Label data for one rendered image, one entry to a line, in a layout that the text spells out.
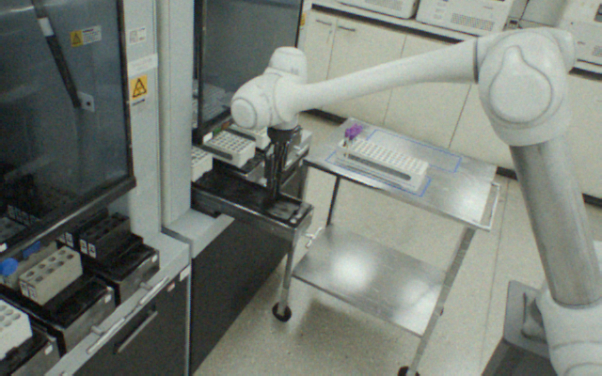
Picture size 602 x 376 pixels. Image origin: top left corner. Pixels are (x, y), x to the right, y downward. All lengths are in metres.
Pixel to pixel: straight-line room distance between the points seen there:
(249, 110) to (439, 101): 2.60
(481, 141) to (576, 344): 2.58
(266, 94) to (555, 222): 0.64
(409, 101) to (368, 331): 1.91
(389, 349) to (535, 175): 1.35
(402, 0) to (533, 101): 2.64
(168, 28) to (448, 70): 0.62
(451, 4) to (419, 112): 0.76
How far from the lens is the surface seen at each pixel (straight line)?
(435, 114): 3.58
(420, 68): 1.12
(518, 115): 0.87
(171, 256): 1.32
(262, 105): 1.06
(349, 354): 2.10
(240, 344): 2.06
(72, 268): 1.14
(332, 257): 2.06
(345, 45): 3.62
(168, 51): 1.16
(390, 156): 1.62
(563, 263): 1.09
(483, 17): 3.40
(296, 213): 1.36
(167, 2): 1.13
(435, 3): 3.42
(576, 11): 3.41
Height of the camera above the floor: 1.63
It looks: 32 degrees down
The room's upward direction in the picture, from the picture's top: 9 degrees clockwise
